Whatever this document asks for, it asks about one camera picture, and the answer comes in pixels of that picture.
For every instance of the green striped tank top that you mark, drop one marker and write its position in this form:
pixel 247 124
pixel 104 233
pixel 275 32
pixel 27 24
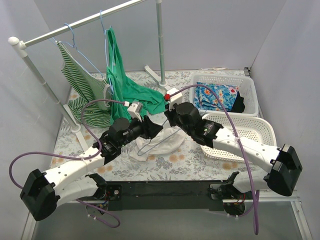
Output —
pixel 88 88

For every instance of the white laundry basket upright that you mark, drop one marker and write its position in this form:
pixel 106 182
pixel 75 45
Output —
pixel 246 86

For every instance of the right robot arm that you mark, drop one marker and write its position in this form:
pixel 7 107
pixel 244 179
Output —
pixel 280 168

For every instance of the white tank top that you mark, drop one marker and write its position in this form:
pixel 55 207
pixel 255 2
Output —
pixel 165 145

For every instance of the green t-shirt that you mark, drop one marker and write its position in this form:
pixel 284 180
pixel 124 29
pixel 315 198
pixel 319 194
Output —
pixel 124 88

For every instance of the floral patterned table mat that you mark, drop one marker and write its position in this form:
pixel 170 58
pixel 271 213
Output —
pixel 187 162

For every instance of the black garment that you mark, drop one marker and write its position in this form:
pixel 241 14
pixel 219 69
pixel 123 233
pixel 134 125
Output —
pixel 238 105

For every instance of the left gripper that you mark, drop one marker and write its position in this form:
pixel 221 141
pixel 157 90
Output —
pixel 146 127

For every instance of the white laundry basket tipped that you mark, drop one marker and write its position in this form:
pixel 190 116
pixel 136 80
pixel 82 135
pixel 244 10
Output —
pixel 253 128

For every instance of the blue wire hanger with striped top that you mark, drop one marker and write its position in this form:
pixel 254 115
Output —
pixel 74 46

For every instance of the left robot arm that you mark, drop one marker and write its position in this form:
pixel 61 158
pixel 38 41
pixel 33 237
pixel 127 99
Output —
pixel 44 191

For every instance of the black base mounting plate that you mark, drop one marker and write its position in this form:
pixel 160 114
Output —
pixel 168 195

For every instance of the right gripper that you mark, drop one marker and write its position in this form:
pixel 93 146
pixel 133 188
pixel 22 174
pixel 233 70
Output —
pixel 170 114

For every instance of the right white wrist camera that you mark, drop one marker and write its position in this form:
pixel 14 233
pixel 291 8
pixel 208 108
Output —
pixel 172 100

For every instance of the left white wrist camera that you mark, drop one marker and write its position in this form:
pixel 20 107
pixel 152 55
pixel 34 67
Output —
pixel 134 109

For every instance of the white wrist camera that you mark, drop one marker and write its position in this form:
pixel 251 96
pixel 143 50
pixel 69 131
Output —
pixel 134 109
pixel 172 100

